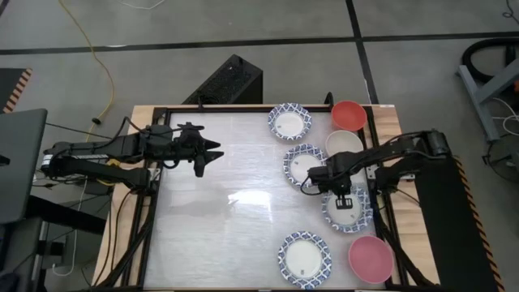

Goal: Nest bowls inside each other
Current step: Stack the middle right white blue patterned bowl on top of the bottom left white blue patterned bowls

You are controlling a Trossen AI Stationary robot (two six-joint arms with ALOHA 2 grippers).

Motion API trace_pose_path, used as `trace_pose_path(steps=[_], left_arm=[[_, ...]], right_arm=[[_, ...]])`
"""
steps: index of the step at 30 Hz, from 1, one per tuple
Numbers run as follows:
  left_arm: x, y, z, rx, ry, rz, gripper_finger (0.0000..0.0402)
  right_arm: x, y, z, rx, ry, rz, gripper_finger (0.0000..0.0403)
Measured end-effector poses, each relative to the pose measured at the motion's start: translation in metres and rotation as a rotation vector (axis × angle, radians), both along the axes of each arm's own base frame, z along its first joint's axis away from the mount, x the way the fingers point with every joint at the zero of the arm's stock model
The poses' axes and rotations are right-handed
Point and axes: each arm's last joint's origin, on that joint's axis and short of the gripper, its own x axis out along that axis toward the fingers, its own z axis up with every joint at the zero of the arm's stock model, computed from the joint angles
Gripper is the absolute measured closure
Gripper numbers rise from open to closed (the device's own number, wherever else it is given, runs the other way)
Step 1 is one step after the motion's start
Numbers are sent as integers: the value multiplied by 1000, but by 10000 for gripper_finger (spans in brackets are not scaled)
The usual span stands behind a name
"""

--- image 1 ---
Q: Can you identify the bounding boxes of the black perforated computer tower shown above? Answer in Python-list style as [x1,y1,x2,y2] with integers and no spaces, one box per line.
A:
[182,54,264,105]

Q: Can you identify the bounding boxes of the grey metal stand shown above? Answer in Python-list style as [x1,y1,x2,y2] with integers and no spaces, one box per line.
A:
[457,56,519,142]

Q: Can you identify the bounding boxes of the black desk base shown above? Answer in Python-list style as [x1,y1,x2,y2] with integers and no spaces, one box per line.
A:
[0,194,107,292]

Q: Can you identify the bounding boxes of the black aluminium table frame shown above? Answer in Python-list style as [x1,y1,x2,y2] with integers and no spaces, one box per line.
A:
[95,103,437,292]

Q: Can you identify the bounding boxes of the white bowl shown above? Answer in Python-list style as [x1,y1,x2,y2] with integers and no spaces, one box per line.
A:
[324,129,365,159]

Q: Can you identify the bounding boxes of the black platform with hazard stripes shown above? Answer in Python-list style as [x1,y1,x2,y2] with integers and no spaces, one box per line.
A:
[413,153,506,292]

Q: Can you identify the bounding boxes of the grey flat desk panel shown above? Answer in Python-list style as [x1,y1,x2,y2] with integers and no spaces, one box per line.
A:
[0,108,49,225]

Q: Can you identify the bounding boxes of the coral red bowl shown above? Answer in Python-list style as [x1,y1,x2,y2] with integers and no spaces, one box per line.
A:
[331,100,368,132]

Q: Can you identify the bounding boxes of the pink bowl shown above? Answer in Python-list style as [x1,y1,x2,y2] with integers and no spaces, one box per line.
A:
[348,234,395,285]

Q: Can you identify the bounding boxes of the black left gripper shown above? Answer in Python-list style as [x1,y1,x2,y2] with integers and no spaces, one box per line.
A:
[172,121,225,178]

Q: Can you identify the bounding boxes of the black floor cable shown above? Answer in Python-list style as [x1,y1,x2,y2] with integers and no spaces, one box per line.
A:
[44,117,102,137]

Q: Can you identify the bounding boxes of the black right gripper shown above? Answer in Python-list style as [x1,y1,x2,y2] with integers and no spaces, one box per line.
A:
[307,155,354,209]

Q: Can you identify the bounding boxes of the black hose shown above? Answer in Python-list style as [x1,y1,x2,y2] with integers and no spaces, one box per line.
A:
[461,38,519,84]

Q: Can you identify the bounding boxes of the white cable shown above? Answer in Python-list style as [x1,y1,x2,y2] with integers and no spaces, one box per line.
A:
[51,178,88,277]
[115,0,167,11]
[492,97,519,137]

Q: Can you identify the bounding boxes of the black mat with hazard stripes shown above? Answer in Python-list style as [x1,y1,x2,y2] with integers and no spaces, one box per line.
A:
[0,67,33,114]

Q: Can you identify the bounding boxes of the yellow cable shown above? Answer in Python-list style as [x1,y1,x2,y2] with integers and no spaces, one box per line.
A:
[58,0,116,135]

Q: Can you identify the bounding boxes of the blue patterned paper plate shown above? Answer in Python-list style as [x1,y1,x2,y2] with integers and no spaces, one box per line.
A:
[282,144,328,188]
[277,230,332,290]
[321,184,374,234]
[267,102,313,142]

